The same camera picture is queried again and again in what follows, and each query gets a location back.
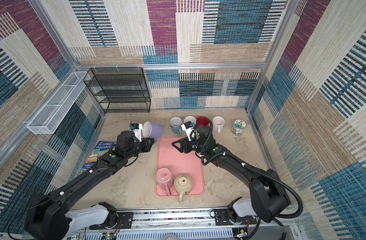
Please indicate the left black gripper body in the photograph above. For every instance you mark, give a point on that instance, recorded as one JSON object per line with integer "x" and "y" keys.
{"x": 143, "y": 146}

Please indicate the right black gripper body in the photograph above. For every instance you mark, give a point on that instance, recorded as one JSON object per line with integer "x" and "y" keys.
{"x": 194, "y": 145}

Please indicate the purple ceramic mug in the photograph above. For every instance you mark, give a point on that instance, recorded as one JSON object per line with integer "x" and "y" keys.
{"x": 152, "y": 130}

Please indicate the red ceramic mug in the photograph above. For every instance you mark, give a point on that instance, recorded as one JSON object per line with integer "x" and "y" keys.
{"x": 202, "y": 121}

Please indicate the blue dotted ceramic mug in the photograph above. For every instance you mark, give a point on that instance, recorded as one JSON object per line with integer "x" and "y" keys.
{"x": 175, "y": 124}

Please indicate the light green ceramic mug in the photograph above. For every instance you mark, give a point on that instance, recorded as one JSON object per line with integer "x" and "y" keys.
{"x": 191, "y": 119}

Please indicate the white ceramic mug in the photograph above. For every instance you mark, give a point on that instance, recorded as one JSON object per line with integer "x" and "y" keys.
{"x": 218, "y": 124}

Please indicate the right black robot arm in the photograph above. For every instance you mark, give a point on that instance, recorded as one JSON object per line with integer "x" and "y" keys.
{"x": 268, "y": 196}

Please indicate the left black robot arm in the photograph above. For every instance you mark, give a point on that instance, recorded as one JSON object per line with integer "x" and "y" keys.
{"x": 47, "y": 216}

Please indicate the pink ghost pattern mug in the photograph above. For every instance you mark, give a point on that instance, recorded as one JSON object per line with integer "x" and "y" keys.
{"x": 164, "y": 180}

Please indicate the pink plastic tray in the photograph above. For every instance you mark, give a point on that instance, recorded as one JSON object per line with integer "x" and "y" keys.
{"x": 179, "y": 163}

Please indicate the blue treehouse paperback book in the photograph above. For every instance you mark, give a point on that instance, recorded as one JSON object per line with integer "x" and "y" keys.
{"x": 101, "y": 148}

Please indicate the green lidded yogurt cup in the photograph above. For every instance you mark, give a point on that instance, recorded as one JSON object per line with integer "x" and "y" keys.
{"x": 238, "y": 127}

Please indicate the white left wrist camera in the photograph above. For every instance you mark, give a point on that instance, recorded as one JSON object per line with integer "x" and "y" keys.
{"x": 136, "y": 129}

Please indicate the black wire mesh shelf rack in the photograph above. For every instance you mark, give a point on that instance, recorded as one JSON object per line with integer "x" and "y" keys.
{"x": 119, "y": 90}

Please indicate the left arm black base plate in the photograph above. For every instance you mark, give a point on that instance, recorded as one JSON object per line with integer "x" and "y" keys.
{"x": 123, "y": 220}

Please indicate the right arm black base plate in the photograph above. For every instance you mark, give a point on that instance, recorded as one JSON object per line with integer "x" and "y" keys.
{"x": 222, "y": 218}

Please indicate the white wire mesh basket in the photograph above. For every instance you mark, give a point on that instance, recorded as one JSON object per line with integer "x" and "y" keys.
{"x": 48, "y": 119}

